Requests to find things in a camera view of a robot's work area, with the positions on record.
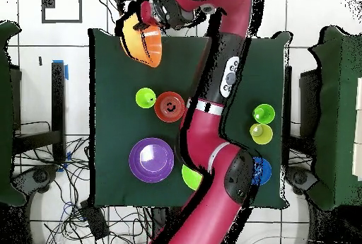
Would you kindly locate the black metal stand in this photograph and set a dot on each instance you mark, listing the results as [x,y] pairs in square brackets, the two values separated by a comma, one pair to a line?
[58,99]

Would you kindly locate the blue bowl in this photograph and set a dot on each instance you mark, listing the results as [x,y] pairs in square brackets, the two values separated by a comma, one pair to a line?
[263,170]

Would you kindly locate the lime green cup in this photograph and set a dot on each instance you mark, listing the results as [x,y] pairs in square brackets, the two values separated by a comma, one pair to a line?
[144,97]

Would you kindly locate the large orange bowl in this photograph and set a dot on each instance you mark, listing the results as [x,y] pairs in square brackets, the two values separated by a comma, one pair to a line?
[135,43]

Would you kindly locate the light green bowl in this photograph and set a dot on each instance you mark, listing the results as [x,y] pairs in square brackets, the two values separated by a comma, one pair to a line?
[191,177]

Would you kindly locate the black square frame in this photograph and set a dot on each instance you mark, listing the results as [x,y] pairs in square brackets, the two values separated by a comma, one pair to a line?
[48,0]

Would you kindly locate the dark office chair base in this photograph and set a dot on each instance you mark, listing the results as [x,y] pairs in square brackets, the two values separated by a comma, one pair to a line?
[39,176]
[300,177]

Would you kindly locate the dark green table cloth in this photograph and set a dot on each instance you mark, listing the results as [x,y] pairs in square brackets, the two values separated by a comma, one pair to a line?
[113,130]

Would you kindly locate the small black object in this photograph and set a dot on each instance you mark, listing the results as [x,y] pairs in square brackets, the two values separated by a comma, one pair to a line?
[40,61]

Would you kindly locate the yellow cup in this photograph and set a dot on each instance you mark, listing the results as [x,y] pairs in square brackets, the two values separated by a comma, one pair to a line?
[264,138]

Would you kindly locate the small red-orange bowl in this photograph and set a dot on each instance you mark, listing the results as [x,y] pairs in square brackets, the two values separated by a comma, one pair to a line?
[169,116]

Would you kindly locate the blue tape strip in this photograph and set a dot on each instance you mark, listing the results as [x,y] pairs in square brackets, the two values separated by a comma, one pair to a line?
[66,72]
[68,156]

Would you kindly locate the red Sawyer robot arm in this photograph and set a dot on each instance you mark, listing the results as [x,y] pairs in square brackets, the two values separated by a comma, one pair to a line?
[206,142]

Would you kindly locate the purple bowl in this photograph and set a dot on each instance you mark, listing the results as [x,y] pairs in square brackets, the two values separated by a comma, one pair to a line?
[151,160]

